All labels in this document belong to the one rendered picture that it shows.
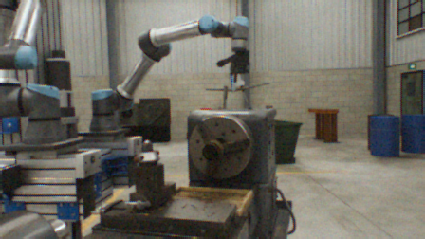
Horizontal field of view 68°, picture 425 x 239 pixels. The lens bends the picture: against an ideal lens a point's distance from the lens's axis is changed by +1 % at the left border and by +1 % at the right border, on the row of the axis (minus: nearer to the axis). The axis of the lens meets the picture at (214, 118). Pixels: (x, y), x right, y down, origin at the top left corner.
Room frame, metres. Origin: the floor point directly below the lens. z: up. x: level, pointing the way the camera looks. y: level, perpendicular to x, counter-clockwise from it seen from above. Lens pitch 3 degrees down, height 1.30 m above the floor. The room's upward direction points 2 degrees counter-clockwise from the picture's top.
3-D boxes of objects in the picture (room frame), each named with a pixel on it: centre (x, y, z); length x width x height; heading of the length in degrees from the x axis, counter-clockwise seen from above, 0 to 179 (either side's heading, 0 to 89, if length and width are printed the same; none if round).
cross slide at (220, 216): (0.98, 0.16, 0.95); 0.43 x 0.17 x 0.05; 73
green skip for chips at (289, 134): (6.65, -1.12, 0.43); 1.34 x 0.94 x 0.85; 13
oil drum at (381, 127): (7.05, -3.83, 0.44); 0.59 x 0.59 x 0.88
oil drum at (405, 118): (7.37, -4.73, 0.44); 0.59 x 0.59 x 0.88
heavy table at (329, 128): (10.04, -3.47, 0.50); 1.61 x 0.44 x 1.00; 1
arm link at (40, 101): (1.26, 0.70, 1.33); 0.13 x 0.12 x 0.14; 104
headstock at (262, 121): (1.95, -0.13, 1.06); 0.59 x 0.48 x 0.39; 163
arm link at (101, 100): (1.76, 0.63, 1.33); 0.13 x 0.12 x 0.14; 156
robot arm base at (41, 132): (1.27, 0.69, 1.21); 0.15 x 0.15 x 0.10
